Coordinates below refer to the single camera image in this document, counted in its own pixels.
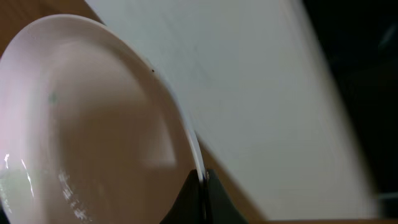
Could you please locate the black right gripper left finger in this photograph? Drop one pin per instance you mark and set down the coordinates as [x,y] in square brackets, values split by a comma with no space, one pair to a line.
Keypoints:
[188,206]

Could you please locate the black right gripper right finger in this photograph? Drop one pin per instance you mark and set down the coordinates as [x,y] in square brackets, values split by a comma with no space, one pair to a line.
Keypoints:
[219,207]

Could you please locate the pale pink plate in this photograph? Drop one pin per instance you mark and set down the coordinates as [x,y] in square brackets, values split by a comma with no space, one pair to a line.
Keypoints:
[90,132]

